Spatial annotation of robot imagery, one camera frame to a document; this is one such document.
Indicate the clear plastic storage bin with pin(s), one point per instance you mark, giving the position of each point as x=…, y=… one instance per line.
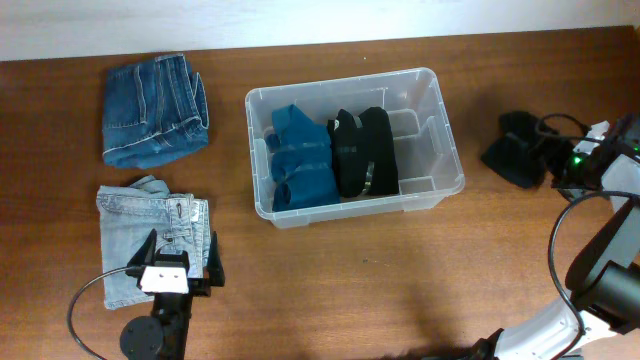
x=426, y=155

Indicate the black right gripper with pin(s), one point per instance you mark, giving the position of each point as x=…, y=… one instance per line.
x=559, y=184

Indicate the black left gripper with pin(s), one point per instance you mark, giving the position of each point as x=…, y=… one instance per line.
x=202, y=286

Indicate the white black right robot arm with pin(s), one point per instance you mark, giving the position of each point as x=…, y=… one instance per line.
x=599, y=296

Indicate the light blue jeans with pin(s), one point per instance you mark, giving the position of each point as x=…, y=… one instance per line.
x=129, y=214

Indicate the blue shirt bundle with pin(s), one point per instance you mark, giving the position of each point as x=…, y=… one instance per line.
x=301, y=164

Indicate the black shirt with logo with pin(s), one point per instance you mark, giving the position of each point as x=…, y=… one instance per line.
x=363, y=153

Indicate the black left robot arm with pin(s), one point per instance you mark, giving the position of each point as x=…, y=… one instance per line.
x=156, y=336

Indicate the dark blue jeans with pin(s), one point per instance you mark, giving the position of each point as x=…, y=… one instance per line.
x=154, y=112

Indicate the black shirt front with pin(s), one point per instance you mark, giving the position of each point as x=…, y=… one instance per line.
x=521, y=155

